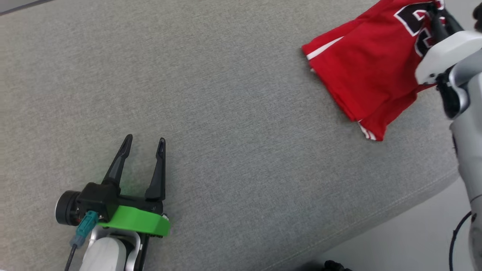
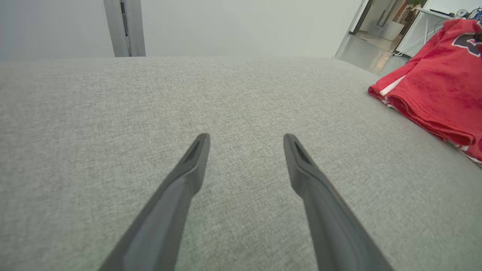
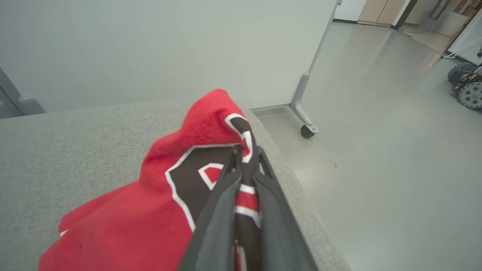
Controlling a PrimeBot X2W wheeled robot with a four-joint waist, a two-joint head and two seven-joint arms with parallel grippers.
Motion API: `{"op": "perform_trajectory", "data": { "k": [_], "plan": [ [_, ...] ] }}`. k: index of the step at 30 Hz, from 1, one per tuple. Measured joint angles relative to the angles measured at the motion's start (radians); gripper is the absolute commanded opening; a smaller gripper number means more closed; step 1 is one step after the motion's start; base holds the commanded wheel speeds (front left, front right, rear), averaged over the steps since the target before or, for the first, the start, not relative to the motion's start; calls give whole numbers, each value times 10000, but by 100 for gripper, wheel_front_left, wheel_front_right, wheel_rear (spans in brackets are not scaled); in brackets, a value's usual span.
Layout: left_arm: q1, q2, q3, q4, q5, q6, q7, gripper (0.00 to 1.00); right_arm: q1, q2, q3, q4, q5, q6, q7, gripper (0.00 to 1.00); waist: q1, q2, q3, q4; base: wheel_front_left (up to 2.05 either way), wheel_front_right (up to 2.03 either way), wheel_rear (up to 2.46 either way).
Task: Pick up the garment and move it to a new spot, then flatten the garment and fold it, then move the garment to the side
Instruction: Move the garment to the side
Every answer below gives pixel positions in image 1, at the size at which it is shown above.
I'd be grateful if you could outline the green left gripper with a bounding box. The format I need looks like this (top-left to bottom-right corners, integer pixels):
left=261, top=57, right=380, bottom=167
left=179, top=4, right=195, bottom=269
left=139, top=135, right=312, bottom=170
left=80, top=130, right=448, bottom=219
left=99, top=134, right=171, bottom=238

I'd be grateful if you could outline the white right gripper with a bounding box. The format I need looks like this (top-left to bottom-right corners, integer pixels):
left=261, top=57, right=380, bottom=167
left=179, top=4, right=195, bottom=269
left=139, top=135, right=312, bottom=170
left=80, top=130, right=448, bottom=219
left=415, top=6, right=482, bottom=85

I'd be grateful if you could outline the red white basketball jersey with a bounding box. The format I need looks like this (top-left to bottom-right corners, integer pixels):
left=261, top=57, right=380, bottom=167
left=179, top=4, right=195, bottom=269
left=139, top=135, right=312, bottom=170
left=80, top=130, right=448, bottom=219
left=301, top=0, right=458, bottom=142

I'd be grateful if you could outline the small black base part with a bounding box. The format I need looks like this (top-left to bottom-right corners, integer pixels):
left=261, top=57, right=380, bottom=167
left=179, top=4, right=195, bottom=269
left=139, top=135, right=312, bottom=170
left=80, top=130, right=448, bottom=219
left=324, top=260, right=352, bottom=271

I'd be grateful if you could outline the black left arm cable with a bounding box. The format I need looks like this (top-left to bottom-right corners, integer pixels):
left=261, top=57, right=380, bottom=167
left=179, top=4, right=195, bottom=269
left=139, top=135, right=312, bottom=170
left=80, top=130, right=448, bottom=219
left=64, top=211, right=99, bottom=271

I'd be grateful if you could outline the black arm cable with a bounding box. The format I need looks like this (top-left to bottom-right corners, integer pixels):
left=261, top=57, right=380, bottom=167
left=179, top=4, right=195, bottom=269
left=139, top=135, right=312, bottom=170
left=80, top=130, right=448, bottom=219
left=64, top=211, right=99, bottom=271
left=449, top=211, right=473, bottom=271

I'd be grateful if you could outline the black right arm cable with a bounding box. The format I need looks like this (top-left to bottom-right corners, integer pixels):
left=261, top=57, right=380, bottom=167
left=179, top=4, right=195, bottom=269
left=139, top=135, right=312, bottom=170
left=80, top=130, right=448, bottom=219
left=449, top=211, right=473, bottom=271

